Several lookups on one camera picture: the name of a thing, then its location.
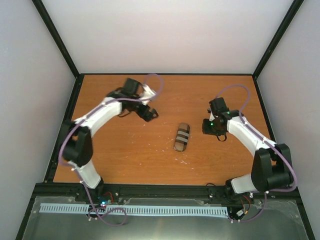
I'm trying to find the plaid glasses case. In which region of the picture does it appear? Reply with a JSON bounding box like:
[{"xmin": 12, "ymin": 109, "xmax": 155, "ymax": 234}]
[{"xmin": 173, "ymin": 122, "xmax": 191, "ymax": 152}]

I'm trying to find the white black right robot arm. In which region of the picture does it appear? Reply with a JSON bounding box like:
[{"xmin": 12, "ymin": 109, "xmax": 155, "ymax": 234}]
[{"xmin": 202, "ymin": 97, "xmax": 297, "ymax": 199}]

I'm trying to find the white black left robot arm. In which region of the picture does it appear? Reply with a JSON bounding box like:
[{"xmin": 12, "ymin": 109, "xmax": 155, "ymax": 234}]
[{"xmin": 58, "ymin": 78, "xmax": 160, "ymax": 202}]

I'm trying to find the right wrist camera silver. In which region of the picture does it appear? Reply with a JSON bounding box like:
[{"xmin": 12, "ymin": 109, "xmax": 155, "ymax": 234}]
[{"xmin": 207, "ymin": 108, "xmax": 216, "ymax": 121}]

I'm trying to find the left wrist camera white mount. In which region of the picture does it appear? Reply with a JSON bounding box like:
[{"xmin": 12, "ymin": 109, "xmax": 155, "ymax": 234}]
[{"xmin": 139, "ymin": 84, "xmax": 157, "ymax": 105}]

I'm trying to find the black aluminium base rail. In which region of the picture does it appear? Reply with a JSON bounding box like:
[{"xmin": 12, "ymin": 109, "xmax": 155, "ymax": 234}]
[{"xmin": 32, "ymin": 182, "xmax": 300, "ymax": 204}]

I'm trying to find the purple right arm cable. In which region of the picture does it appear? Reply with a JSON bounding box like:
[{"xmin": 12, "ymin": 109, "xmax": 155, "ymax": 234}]
[{"xmin": 214, "ymin": 84, "xmax": 298, "ymax": 224}]

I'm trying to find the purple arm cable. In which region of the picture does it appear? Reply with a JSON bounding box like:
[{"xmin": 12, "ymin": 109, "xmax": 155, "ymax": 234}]
[
  {"xmin": 214, "ymin": 84, "xmax": 298, "ymax": 224},
  {"xmin": 57, "ymin": 73, "xmax": 165, "ymax": 226}
]

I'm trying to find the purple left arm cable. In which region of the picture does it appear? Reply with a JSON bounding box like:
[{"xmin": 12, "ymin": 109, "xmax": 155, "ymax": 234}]
[{"xmin": 57, "ymin": 73, "xmax": 165, "ymax": 226}]

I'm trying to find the light blue slotted cable duct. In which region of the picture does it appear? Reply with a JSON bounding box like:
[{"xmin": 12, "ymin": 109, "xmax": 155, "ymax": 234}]
[{"xmin": 38, "ymin": 203, "xmax": 229, "ymax": 218}]

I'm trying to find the black frame post right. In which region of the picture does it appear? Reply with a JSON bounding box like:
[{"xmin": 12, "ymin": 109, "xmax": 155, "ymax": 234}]
[{"xmin": 252, "ymin": 0, "xmax": 305, "ymax": 79}]

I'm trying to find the black frame post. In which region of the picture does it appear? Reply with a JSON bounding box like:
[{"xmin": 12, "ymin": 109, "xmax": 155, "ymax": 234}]
[
  {"xmin": 252, "ymin": 0, "xmax": 305, "ymax": 79},
  {"xmin": 31, "ymin": 0, "xmax": 81, "ymax": 78}
]

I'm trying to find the black frame post left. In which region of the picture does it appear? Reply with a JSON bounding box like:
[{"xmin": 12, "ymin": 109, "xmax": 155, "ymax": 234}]
[{"xmin": 31, "ymin": 0, "xmax": 81, "ymax": 78}]

